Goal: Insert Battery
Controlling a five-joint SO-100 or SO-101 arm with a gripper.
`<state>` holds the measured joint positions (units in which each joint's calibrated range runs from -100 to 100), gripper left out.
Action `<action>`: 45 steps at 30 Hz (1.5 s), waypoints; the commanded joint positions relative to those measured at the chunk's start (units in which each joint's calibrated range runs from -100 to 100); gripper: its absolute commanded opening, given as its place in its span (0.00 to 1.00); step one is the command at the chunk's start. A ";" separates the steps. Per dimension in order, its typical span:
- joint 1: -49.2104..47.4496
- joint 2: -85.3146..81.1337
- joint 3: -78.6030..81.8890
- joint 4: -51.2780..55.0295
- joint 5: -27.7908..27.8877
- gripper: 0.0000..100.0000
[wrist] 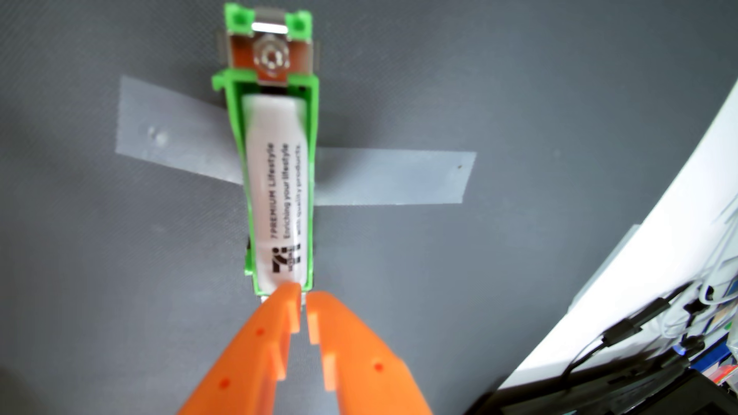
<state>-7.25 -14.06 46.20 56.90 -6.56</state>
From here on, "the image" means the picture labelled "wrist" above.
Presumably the white cylindrical battery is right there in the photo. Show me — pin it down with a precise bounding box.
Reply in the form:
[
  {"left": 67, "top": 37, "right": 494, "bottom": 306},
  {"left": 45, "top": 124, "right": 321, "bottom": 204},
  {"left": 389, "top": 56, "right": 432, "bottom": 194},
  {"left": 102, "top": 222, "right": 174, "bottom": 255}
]
[{"left": 242, "top": 94, "right": 309, "bottom": 292}]

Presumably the green battery holder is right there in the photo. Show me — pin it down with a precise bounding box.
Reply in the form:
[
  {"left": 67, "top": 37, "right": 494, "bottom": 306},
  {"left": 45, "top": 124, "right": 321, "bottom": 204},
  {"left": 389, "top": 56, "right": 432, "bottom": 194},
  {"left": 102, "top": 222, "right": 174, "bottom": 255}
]
[{"left": 211, "top": 3, "right": 321, "bottom": 297}]

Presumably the grey tape strip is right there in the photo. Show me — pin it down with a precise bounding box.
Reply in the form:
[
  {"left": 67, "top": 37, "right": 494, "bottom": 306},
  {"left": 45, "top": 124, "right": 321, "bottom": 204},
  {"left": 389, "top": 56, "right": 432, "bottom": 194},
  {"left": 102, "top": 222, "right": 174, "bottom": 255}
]
[
  {"left": 115, "top": 75, "right": 246, "bottom": 186},
  {"left": 313, "top": 147, "right": 477, "bottom": 206}
]

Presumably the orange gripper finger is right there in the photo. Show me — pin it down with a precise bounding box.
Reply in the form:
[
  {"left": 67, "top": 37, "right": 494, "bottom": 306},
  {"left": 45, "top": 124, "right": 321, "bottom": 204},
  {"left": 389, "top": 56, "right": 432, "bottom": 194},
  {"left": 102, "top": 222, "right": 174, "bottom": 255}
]
[
  {"left": 176, "top": 281, "right": 303, "bottom": 415},
  {"left": 304, "top": 290, "right": 434, "bottom": 415}
]

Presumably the black usb plug cable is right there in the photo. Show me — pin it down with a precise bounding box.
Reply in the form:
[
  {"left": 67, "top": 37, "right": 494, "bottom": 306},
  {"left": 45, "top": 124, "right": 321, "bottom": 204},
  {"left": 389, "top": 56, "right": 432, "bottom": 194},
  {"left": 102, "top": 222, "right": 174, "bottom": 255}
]
[{"left": 672, "top": 334, "right": 707, "bottom": 361}]

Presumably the small blue box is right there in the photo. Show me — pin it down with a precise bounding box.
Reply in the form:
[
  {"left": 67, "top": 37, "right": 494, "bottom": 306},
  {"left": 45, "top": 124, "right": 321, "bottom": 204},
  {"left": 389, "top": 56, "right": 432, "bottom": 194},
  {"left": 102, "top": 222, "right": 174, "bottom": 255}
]
[{"left": 689, "top": 340, "right": 733, "bottom": 372}]

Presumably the black Dell laptop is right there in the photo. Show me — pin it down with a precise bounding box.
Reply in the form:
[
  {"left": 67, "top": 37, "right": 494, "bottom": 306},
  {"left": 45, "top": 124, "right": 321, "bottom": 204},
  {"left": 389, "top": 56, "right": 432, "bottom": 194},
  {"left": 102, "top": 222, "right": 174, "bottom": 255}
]
[{"left": 467, "top": 352, "right": 738, "bottom": 415}]

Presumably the black adapter cable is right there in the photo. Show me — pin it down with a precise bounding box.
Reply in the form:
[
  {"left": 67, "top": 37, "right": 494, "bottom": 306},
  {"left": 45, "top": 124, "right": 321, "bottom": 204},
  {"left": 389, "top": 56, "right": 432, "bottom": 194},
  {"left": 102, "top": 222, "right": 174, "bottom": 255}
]
[{"left": 562, "top": 282, "right": 693, "bottom": 387}]

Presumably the dark grey table mat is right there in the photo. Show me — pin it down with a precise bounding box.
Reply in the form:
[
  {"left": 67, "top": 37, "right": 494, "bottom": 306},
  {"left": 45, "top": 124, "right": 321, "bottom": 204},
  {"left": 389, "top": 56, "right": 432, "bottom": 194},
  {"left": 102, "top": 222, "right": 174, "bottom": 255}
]
[{"left": 0, "top": 0, "right": 738, "bottom": 415}]

